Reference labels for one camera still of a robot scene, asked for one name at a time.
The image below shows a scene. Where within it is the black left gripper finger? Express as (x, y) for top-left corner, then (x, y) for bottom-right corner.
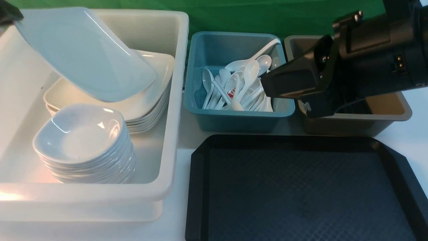
(0, 0), (24, 26)

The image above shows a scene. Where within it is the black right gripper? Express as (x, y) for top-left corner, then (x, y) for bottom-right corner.
(261, 35), (371, 118)

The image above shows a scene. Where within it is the large white square plate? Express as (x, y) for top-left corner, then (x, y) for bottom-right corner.
(14, 7), (156, 102)

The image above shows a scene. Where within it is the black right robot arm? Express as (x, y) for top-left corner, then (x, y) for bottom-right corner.
(261, 0), (428, 118)

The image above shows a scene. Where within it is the brown plastic chopstick bin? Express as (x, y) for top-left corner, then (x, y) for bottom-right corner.
(284, 35), (412, 137)

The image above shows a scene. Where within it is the green cloth backdrop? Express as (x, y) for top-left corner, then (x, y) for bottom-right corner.
(10, 0), (384, 39)

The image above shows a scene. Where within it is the pile of white soup spoons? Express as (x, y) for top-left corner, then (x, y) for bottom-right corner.
(202, 39), (280, 112)

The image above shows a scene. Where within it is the black serving tray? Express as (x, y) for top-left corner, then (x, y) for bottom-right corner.
(185, 135), (428, 241)

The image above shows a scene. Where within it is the blue plastic spoon bin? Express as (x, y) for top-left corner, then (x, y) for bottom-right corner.
(183, 31), (296, 133)

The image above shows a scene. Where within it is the large white plastic tub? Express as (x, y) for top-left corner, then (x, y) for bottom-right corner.
(0, 9), (189, 223)

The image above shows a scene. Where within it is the stack of white bowls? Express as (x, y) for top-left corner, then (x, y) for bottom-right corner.
(32, 103), (137, 184)

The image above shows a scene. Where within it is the stack of white square plates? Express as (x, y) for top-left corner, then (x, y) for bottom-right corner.
(44, 51), (175, 133)

